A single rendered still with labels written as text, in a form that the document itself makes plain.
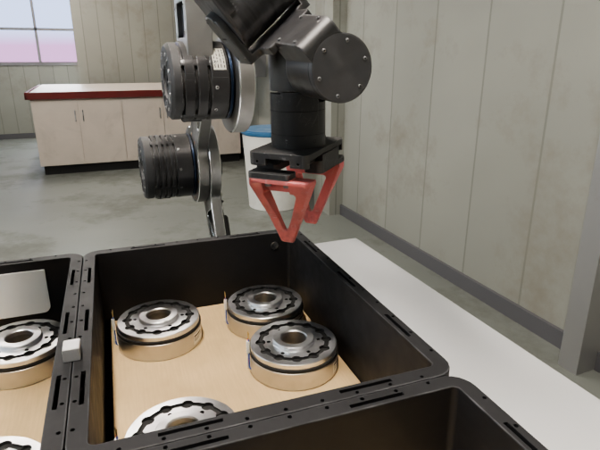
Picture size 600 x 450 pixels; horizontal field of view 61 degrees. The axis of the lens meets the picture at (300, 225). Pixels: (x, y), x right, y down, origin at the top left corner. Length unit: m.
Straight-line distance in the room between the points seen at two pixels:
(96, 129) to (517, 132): 4.46
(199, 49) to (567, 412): 0.82
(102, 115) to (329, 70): 5.48
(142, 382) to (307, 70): 0.38
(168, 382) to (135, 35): 7.44
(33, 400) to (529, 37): 2.25
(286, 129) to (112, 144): 5.43
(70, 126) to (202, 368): 5.35
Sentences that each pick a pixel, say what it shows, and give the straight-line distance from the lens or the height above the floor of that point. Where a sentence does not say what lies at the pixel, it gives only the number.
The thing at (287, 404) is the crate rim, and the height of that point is 0.93.
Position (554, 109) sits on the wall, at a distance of 2.36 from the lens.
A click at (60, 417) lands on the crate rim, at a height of 0.93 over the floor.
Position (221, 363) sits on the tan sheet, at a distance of 0.63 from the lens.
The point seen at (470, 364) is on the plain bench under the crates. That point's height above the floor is 0.70.
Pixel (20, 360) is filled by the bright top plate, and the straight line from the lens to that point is 0.65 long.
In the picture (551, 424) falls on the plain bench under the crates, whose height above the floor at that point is 0.70.
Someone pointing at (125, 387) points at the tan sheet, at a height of 0.83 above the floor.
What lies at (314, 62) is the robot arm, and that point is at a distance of 0.43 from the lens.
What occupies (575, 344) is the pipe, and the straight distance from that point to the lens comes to 2.28.
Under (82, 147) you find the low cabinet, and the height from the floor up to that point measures 0.27.
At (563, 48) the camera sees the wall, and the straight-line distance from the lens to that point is 2.35.
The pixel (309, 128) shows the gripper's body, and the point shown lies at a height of 1.11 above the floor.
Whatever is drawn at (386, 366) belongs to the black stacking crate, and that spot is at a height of 0.88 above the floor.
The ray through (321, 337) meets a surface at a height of 0.86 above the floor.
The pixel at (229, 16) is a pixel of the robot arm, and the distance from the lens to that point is 0.48.
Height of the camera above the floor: 1.17
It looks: 18 degrees down
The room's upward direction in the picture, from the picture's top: straight up
